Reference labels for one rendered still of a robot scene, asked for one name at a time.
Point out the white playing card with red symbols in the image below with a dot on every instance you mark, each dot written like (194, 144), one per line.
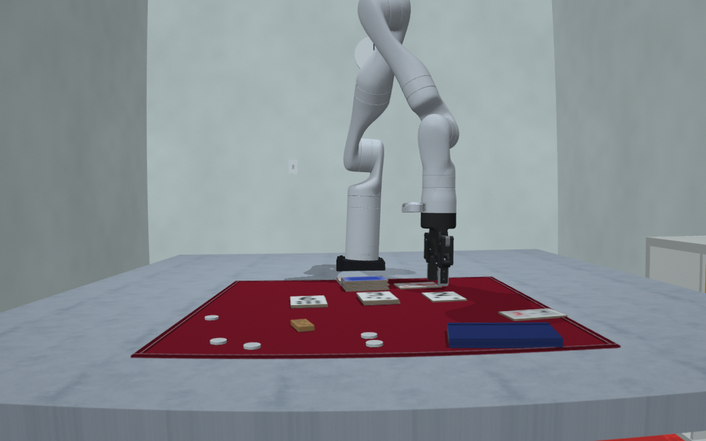
(417, 285)

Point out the dark red play mat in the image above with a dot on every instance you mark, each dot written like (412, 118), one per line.
(142, 351)
(261, 312)

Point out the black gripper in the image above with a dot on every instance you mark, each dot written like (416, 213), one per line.
(440, 223)

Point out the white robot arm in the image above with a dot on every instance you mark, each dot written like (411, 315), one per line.
(438, 130)

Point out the blue playing card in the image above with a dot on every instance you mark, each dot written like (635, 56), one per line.
(364, 279)

